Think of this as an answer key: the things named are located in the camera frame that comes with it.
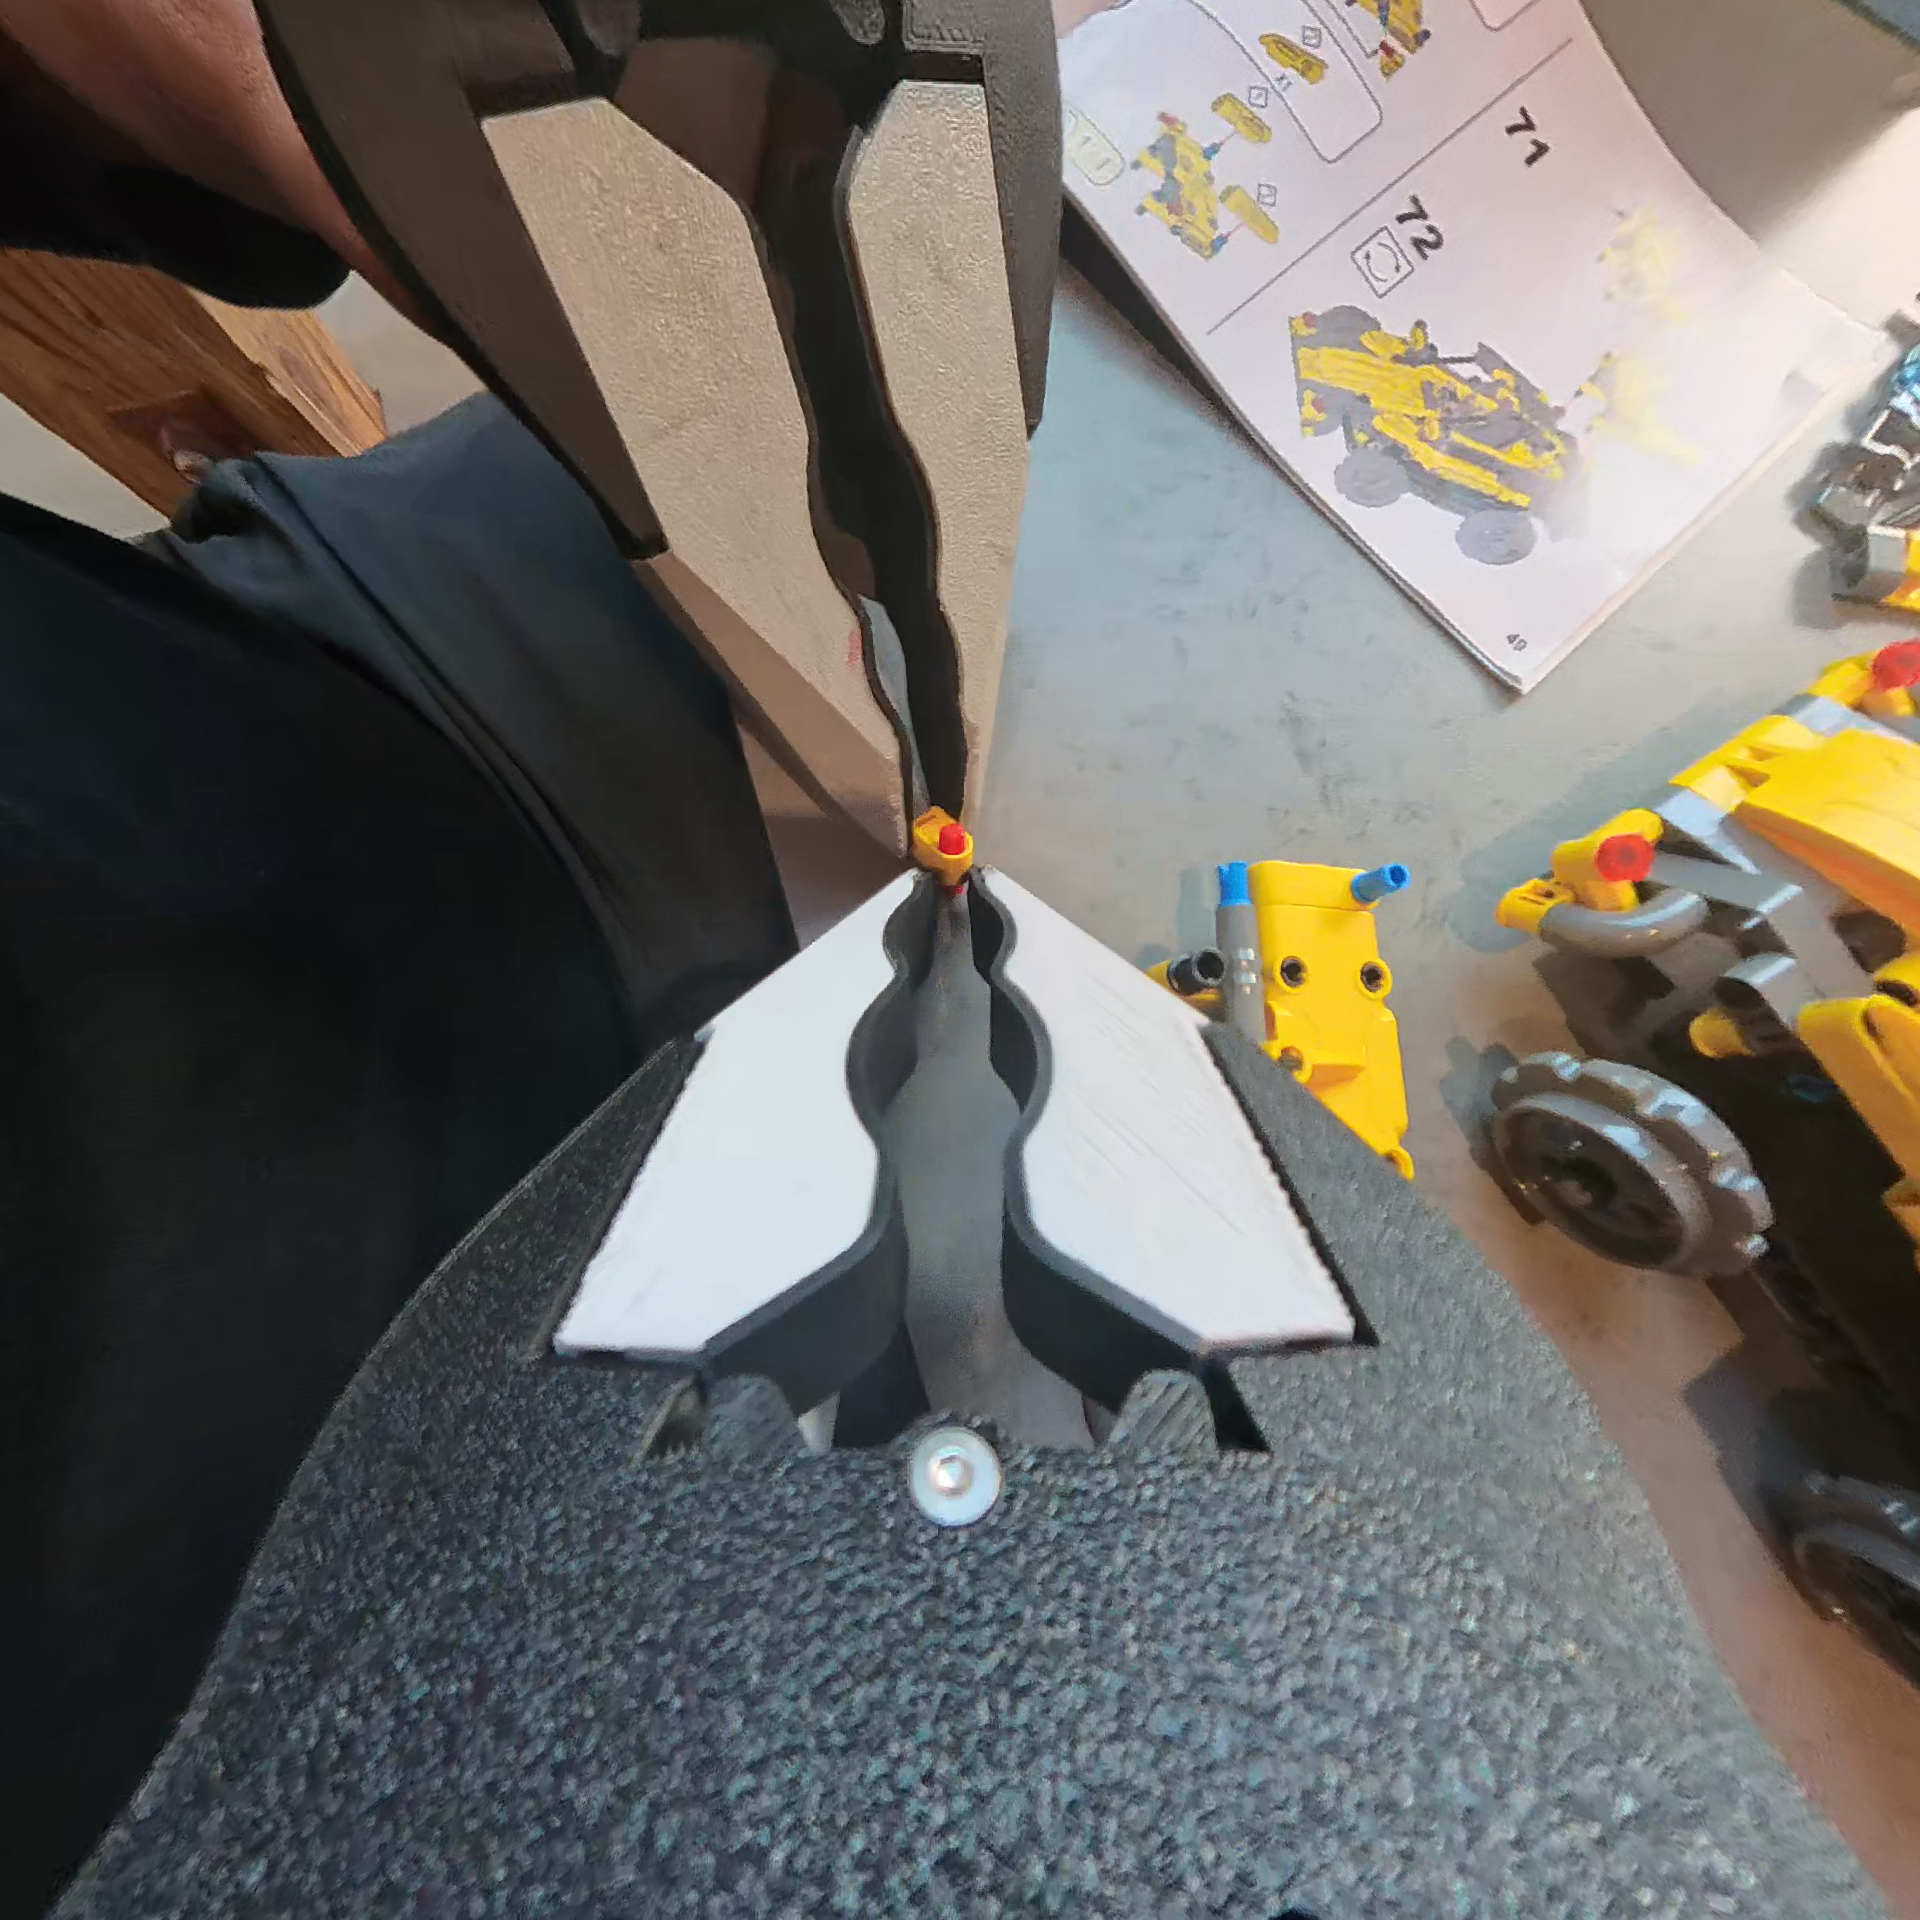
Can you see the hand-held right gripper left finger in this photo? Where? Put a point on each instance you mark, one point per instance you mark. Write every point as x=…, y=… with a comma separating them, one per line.
x=734, y=1184

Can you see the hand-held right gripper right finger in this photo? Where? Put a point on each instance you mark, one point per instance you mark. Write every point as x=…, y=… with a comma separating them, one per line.
x=1184, y=1184

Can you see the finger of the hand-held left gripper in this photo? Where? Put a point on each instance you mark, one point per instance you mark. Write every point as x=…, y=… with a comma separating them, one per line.
x=661, y=330
x=960, y=299

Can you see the yellow panel with grey axle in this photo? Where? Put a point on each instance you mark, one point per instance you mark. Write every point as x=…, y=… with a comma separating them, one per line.
x=1320, y=961

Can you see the small yellow brick connector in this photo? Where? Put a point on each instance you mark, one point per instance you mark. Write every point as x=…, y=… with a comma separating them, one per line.
x=926, y=848

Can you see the red brick pin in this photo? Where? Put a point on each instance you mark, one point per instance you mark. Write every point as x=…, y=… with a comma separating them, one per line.
x=950, y=834

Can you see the person's left forearm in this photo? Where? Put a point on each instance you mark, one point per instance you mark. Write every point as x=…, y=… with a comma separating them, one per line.
x=149, y=225

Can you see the grey desk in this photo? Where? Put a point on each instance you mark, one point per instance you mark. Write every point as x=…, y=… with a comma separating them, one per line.
x=1200, y=675

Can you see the person's left hand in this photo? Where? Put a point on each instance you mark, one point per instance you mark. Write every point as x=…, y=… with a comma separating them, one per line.
x=120, y=59

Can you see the person's black clothing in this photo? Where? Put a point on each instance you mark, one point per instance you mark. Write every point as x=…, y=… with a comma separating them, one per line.
x=300, y=975

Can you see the brick instruction booklet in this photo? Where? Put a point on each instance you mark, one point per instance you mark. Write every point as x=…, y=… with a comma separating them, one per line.
x=1574, y=270

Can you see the yellow grey brick vehicle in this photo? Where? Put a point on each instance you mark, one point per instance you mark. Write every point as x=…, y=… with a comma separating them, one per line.
x=1829, y=796

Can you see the pile of loose brick pieces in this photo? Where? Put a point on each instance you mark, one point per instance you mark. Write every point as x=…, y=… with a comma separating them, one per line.
x=1874, y=481

